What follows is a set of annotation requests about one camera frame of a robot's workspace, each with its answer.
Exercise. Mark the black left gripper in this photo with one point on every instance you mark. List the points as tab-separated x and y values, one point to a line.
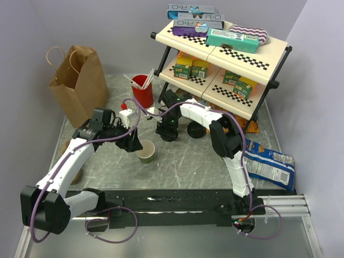
130	143

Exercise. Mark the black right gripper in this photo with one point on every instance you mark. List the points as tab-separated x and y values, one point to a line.
162	129

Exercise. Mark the green paper coffee cup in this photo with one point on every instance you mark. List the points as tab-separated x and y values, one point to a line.
146	154

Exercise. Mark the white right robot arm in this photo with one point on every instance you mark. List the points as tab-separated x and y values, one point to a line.
226	138

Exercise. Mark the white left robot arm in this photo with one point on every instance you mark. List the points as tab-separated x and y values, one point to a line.
45	206

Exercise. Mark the stack of black lids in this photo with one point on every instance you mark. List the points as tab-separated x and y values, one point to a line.
196	130

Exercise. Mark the red plastic cup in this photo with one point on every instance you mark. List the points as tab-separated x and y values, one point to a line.
143	96

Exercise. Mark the magazine on bottom shelf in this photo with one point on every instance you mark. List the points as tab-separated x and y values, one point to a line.
181	93

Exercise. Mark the green yellow box far left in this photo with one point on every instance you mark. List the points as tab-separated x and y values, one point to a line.
183	65

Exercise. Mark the green yellow box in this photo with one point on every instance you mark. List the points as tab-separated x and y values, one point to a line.
230	78
244	87
199	68
183	65

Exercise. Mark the orange snack bag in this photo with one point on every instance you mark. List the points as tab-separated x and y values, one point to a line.
252	126

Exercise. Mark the brown paper bag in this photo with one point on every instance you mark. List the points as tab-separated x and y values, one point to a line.
79	84

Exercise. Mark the cream three-tier shelf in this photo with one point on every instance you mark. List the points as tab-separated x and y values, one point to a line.
261	67

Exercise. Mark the green yellow box far right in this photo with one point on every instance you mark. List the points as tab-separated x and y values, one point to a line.
244	87

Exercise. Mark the blue chips bag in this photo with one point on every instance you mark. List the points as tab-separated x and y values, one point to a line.
270	165

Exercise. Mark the purple grey R+Co box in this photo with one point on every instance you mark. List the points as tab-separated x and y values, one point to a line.
195	28

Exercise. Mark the teal rectangular box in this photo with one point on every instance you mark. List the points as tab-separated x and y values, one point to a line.
232	40

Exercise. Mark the top grey R+Co box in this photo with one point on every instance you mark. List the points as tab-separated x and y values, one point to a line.
193	11

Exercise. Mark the purple wavy pouch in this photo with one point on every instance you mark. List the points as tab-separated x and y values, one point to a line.
262	34

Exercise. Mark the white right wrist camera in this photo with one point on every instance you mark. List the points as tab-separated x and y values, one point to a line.
151	113

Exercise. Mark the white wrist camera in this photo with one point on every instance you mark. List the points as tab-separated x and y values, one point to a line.
127	116
151	113

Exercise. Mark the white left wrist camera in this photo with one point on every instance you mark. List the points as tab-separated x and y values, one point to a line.
127	116

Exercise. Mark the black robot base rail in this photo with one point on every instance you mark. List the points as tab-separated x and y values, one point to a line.
170	207

